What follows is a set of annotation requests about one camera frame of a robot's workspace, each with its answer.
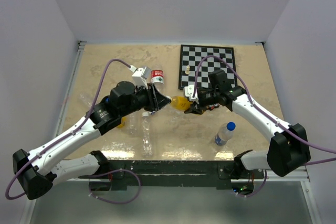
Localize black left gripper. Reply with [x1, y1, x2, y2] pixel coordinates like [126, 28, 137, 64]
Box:
[120, 81, 170, 117]

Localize yellow tea bottle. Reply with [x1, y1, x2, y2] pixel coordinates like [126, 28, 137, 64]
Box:
[171, 96, 193, 111]

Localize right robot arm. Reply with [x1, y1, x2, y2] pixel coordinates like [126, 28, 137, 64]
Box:
[183, 70, 311, 178]

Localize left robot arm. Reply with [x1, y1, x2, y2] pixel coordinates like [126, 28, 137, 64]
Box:
[13, 81, 171, 200]

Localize clear bottle white cap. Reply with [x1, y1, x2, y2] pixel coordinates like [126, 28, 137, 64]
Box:
[127, 111, 153, 137]

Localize red label clear bottle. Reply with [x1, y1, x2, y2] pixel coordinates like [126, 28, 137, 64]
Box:
[151, 64, 164, 93]

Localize blue cap Pepsi bottle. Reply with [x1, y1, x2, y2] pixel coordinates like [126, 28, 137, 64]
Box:
[214, 122, 236, 146]

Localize long clear crushed bottle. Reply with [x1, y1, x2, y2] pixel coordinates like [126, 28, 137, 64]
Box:
[141, 112, 153, 157]

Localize clear bottle far left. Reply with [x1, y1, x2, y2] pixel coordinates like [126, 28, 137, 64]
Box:
[78, 92, 93, 108]

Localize cartoon fridge magnet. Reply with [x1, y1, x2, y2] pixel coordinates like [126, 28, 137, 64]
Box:
[207, 104, 219, 110]

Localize white chess piece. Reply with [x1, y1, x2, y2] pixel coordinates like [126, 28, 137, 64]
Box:
[185, 65, 190, 75]

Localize black white chessboard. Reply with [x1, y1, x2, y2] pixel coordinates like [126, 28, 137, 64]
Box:
[178, 45, 237, 90]

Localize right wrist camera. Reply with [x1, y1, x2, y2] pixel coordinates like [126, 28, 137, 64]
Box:
[183, 84, 199, 103]

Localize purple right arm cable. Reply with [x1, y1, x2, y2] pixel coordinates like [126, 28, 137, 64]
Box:
[193, 55, 336, 167]

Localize black base frame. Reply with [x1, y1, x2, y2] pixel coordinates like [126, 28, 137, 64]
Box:
[81, 159, 264, 192]

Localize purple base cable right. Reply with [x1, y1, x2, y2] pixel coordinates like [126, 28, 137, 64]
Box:
[235, 170, 268, 198]

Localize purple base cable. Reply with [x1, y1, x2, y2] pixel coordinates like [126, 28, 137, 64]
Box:
[235, 170, 268, 198]
[88, 168, 142, 204]

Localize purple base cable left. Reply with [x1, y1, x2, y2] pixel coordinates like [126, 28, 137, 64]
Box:
[88, 168, 142, 204]

